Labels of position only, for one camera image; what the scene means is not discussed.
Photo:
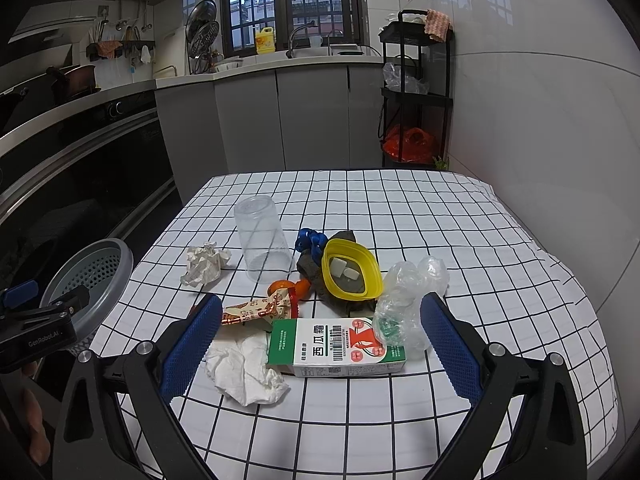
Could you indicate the clear plastic bottle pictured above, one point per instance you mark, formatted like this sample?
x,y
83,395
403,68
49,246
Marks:
x,y
396,320

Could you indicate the orange peel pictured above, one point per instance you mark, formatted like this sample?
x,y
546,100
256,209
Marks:
x,y
298,292

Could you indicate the copper cooking pot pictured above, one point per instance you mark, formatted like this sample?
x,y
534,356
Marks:
x,y
73,80

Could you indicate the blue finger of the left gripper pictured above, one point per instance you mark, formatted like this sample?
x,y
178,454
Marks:
x,y
15,296

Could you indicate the clear plastic cup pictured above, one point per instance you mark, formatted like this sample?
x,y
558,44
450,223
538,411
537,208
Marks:
x,y
264,246

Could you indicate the white small capsule block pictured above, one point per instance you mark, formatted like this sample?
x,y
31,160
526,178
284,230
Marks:
x,y
351,274

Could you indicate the red patterned snack wrapper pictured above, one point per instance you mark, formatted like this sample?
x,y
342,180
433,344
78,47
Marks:
x,y
277,305

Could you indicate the green white medicine box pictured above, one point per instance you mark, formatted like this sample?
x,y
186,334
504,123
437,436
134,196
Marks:
x,y
331,347

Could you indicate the red plastic bag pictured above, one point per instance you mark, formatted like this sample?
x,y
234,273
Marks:
x,y
409,145

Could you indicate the person's left hand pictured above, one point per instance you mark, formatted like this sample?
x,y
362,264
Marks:
x,y
25,406

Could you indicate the yellow detergent bottle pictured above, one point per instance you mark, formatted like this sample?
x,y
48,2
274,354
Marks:
x,y
264,40

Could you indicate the pink checkered cloth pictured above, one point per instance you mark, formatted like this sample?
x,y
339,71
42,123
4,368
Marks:
x,y
437,25

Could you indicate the yellow plastic bowl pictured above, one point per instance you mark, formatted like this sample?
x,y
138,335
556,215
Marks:
x,y
368,287

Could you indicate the white tissue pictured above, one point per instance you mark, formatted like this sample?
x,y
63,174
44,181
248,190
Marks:
x,y
237,363
204,264

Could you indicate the dark grey rag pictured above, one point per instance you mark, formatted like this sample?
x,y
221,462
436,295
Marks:
x,y
310,244

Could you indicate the grey perforated trash bin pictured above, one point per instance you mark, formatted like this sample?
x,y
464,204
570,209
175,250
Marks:
x,y
104,268

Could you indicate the black barred window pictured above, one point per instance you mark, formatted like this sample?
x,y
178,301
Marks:
x,y
295,23

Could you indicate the grey kitchen cabinets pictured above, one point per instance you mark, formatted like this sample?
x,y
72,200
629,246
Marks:
x,y
315,115

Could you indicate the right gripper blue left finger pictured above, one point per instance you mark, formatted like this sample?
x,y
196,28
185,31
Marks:
x,y
92,440

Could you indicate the white square eraser block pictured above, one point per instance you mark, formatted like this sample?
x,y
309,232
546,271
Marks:
x,y
337,267

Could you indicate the black storage shelf rack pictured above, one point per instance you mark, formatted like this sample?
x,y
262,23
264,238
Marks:
x,y
405,43

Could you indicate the black built-in oven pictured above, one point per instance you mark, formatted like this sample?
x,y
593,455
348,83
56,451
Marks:
x,y
102,171

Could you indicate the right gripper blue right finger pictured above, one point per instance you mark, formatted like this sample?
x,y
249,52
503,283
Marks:
x,y
547,441

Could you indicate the clear plastic bag on shelf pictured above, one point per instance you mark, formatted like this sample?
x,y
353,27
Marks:
x,y
398,80

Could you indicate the round metal strainer lid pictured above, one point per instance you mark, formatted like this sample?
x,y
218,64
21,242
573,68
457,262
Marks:
x,y
202,29

